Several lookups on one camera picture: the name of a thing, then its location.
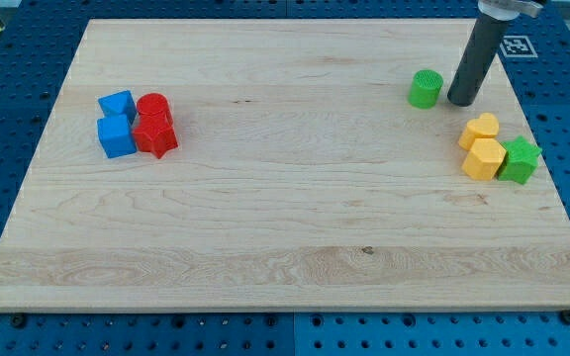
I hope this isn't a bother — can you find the green cylinder block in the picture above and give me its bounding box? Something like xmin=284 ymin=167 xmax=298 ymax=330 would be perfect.
xmin=408 ymin=69 xmax=443 ymax=109

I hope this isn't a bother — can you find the light wooden board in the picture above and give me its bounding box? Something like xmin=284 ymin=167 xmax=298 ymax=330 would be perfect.
xmin=0 ymin=19 xmax=570 ymax=313

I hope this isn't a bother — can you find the red star block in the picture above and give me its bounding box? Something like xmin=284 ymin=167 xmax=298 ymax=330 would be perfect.
xmin=132 ymin=114 xmax=179 ymax=159

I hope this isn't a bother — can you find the red cylinder block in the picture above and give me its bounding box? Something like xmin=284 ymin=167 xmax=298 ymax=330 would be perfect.
xmin=136 ymin=92 xmax=173 ymax=124

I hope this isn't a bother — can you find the blue cube block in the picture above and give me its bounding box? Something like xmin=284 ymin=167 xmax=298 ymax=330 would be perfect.
xmin=97 ymin=114 xmax=137 ymax=158

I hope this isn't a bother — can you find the blue triangle block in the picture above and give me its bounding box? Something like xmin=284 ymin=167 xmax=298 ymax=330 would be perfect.
xmin=97 ymin=90 xmax=137 ymax=125

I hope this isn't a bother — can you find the yellow hexagon block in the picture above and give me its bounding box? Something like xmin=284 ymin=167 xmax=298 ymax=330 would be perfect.
xmin=461 ymin=138 xmax=507 ymax=181

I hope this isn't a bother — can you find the yellow heart block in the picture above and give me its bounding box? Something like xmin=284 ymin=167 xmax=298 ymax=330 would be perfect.
xmin=458 ymin=113 xmax=500 ymax=150

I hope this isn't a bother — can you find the green star block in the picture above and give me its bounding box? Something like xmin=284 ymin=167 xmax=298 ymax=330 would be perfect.
xmin=497 ymin=135 xmax=542 ymax=185

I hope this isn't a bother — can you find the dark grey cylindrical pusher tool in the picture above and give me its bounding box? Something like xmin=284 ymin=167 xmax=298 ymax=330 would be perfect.
xmin=447 ymin=14 xmax=510 ymax=107

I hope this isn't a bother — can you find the white fiducial marker tag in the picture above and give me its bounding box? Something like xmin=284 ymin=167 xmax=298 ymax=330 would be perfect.
xmin=500 ymin=35 xmax=537 ymax=58

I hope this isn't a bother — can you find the silver tool mount clamp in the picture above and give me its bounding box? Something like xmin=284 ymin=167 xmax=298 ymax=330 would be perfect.
xmin=478 ymin=0 xmax=545 ymax=21

